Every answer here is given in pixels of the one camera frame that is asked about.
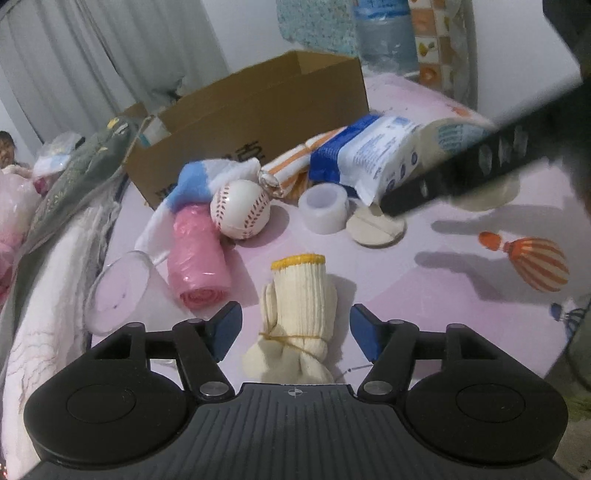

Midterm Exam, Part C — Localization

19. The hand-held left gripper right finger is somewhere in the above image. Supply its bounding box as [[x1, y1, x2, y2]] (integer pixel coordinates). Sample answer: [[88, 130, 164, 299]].
[[350, 304, 502, 401]]

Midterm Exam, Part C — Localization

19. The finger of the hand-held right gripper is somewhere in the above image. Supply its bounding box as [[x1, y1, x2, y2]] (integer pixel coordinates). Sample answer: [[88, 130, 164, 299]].
[[381, 85, 591, 217]]

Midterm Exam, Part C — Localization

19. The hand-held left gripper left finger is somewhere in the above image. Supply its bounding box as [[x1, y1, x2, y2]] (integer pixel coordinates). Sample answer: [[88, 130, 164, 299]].
[[90, 301, 243, 401]]

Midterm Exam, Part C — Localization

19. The cream knit gloves bundle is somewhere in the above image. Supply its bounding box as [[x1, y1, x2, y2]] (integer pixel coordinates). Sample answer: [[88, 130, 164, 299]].
[[242, 254, 334, 384]]

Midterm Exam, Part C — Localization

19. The pink plastic bag roll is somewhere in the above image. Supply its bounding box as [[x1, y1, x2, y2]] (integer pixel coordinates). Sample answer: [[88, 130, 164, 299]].
[[167, 205, 232, 311]]

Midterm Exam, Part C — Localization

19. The round cream pad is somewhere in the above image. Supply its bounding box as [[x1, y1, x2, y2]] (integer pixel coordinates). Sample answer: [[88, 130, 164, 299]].
[[346, 205, 406, 250]]

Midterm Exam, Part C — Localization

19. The clear glass cup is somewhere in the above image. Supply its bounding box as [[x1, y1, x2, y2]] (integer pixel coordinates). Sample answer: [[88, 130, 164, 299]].
[[85, 250, 178, 335]]

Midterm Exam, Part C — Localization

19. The blue wet wipes pack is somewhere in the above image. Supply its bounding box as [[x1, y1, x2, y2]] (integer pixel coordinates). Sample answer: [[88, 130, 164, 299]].
[[309, 114, 423, 206]]

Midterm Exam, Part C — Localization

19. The white baseball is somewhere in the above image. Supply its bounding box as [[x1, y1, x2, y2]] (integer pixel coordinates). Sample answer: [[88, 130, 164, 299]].
[[210, 180, 271, 240]]

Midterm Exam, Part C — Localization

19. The small white tape roll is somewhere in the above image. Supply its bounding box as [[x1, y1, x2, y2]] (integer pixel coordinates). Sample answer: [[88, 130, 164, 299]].
[[298, 185, 348, 235]]

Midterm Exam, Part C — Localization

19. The blue and white fuzzy sock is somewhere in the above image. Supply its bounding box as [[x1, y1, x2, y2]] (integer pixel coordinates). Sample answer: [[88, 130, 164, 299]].
[[135, 158, 263, 259]]

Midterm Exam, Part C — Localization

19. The orange striped cloth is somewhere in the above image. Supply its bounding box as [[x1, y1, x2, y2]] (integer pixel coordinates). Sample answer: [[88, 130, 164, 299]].
[[259, 128, 347, 200]]

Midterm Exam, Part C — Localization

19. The brown cardboard box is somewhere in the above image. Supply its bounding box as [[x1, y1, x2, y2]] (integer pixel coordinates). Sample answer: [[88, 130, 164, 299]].
[[121, 50, 370, 210]]

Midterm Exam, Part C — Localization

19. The orange tile-patterned cloth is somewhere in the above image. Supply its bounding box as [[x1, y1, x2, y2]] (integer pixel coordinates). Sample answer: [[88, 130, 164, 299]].
[[409, 0, 478, 112]]

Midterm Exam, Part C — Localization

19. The large blue water jug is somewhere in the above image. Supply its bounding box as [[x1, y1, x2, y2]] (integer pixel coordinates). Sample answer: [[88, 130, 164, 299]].
[[353, 0, 419, 75]]

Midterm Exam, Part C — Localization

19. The white quilted blanket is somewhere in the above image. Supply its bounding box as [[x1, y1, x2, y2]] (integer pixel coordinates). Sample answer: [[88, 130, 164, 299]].
[[0, 203, 125, 462]]

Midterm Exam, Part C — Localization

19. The grey floral blanket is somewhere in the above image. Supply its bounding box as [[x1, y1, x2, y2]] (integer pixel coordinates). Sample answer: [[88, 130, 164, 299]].
[[23, 115, 153, 250]]

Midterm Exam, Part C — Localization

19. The teal floral hanging cloth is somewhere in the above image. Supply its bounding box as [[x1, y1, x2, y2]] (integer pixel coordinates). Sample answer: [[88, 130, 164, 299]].
[[276, 0, 358, 54]]

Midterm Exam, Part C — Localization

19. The pink quilt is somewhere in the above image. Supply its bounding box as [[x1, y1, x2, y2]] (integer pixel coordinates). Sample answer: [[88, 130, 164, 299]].
[[0, 171, 42, 301]]

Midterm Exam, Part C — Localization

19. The clear bag of masks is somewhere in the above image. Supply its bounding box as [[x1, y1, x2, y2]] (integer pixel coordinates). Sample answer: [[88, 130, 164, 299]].
[[34, 131, 86, 178]]

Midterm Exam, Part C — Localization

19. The grey curtain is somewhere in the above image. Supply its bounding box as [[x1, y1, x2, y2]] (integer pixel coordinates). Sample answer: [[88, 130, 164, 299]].
[[0, 0, 232, 158]]

